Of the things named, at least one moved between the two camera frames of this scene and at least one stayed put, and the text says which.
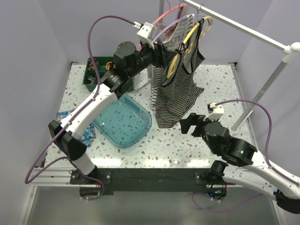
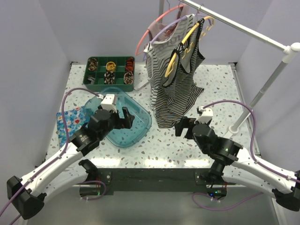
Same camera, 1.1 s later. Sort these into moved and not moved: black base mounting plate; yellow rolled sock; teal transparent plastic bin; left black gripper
Moved: left black gripper
Not moved: teal transparent plastic bin; black base mounting plate; yellow rolled sock
